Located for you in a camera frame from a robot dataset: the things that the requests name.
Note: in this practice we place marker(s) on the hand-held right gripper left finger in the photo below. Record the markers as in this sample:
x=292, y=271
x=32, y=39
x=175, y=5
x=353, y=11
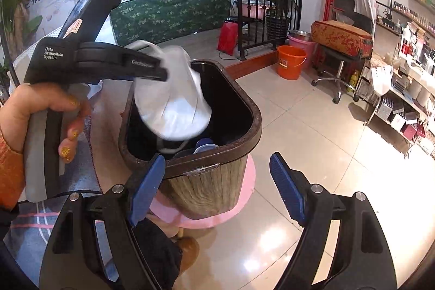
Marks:
x=148, y=188

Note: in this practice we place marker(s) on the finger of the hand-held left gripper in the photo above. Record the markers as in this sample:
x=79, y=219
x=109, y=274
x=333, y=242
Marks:
x=119, y=48

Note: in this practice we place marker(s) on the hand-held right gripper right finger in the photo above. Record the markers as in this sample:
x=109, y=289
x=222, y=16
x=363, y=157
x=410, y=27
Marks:
x=289, y=188

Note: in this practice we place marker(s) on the wood-grain bin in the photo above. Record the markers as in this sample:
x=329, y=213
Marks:
x=210, y=188

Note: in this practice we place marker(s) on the blue paper cup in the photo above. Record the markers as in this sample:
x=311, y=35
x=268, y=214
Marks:
x=204, y=146

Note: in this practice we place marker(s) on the white paper bag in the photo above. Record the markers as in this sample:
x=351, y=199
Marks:
x=173, y=106

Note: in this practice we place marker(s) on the person's left forearm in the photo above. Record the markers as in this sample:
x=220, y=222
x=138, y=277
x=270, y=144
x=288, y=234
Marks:
x=10, y=174

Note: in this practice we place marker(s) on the person's left hand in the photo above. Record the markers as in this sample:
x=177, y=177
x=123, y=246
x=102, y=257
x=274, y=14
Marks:
x=17, y=113

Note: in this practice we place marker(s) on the green floral cabinet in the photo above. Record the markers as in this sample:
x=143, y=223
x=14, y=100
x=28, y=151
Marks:
x=170, y=14

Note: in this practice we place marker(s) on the person's leg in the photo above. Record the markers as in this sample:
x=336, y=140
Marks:
x=156, y=252

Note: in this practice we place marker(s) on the brown slipper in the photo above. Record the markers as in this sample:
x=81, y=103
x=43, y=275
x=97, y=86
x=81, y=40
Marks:
x=187, y=254

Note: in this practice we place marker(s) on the banana plant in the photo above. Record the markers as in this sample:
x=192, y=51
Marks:
x=17, y=4

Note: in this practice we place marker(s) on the red bag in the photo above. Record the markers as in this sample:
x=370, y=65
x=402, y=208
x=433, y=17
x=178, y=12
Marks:
x=227, y=38

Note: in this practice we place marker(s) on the blue striped blanket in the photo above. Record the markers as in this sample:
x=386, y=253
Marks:
x=37, y=232

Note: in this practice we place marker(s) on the rolling stool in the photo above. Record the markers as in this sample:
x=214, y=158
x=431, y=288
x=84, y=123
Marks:
x=336, y=76

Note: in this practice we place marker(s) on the orange bucket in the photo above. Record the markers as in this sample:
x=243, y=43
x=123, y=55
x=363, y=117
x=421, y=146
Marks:
x=290, y=64

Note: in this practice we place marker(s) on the black iron rack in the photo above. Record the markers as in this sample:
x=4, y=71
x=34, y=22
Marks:
x=251, y=25

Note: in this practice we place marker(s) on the pink basin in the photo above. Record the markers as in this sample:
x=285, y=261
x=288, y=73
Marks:
x=307, y=48

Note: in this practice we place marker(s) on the cosmetics display rack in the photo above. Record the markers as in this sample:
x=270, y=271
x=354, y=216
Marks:
x=401, y=96

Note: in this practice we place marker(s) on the metal basin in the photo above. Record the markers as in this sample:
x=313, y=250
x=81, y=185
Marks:
x=299, y=35

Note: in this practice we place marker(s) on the orange patterned suitcase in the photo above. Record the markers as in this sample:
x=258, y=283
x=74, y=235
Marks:
x=341, y=38

